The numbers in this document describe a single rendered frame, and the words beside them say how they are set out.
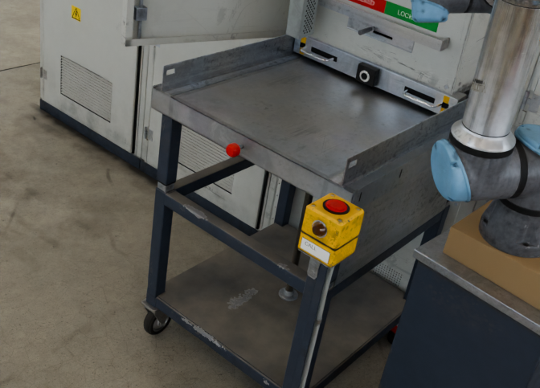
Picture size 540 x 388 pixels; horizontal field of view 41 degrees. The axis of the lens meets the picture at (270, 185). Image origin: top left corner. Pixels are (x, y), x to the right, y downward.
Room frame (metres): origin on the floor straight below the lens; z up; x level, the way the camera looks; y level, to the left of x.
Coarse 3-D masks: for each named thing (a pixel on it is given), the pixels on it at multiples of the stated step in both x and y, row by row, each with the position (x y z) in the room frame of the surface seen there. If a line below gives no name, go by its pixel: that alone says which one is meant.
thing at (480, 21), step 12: (480, 24) 1.84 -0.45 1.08; (384, 36) 1.94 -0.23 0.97; (468, 36) 1.80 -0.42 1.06; (480, 36) 1.86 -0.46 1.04; (468, 48) 1.82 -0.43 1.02; (480, 48) 1.88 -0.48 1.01; (468, 60) 1.84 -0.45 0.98; (468, 72) 1.86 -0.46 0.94; (456, 84) 1.81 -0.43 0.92; (468, 84) 1.88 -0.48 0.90
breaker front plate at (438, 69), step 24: (336, 0) 2.03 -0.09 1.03; (408, 0) 1.90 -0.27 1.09; (336, 24) 2.02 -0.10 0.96; (360, 24) 1.97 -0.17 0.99; (408, 24) 1.89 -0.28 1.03; (456, 24) 1.82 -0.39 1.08; (360, 48) 1.97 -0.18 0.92; (384, 48) 1.93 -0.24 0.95; (408, 48) 1.88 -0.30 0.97; (456, 48) 1.81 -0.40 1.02; (408, 72) 1.88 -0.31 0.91; (432, 72) 1.84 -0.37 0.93; (456, 72) 1.80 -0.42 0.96
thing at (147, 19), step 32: (128, 0) 1.88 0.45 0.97; (160, 0) 1.97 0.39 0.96; (192, 0) 2.03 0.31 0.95; (224, 0) 2.09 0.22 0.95; (256, 0) 2.16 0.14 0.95; (288, 0) 2.23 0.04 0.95; (128, 32) 1.88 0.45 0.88; (160, 32) 1.97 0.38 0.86; (192, 32) 2.03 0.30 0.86; (224, 32) 2.10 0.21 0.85; (256, 32) 2.13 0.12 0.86
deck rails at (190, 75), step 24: (240, 48) 1.90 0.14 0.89; (264, 48) 1.98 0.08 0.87; (288, 48) 2.08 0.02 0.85; (192, 72) 1.75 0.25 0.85; (216, 72) 1.82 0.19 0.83; (240, 72) 1.87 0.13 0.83; (432, 120) 1.65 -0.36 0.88; (456, 120) 1.78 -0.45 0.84; (384, 144) 1.47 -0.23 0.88; (408, 144) 1.57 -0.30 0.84; (360, 168) 1.40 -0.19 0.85
